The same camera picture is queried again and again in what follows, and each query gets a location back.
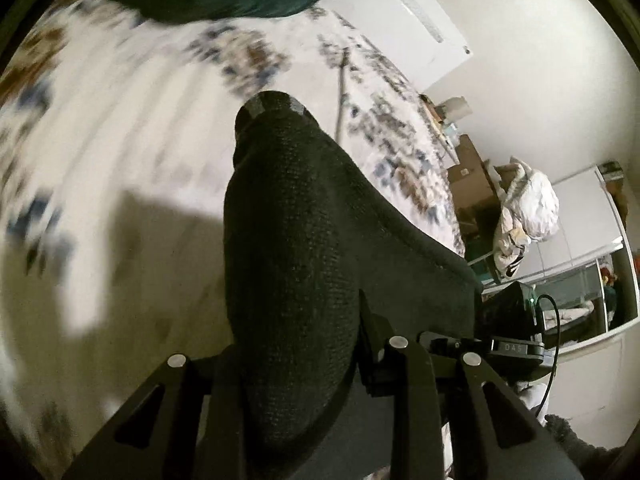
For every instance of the white nightstand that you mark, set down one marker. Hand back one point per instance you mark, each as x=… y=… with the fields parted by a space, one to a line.
x=446 y=150

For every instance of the black grey striped sweater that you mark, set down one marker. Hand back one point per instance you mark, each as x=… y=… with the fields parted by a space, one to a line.
x=327 y=287

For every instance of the beige table lamp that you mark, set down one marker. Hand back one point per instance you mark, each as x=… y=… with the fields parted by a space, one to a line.
x=455 y=108

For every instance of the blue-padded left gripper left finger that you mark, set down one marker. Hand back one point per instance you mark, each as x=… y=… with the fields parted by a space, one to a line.
x=181 y=423

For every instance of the floral bed cover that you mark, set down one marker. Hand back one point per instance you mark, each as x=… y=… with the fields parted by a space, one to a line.
x=116 y=151

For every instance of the white wardrobe with shelves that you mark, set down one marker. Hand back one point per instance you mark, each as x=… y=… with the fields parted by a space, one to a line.
x=586 y=267

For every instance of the white bed headboard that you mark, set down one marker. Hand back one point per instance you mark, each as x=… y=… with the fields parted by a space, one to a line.
x=416 y=35

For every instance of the brown cardboard box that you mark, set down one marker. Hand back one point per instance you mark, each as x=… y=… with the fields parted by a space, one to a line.
x=476 y=202

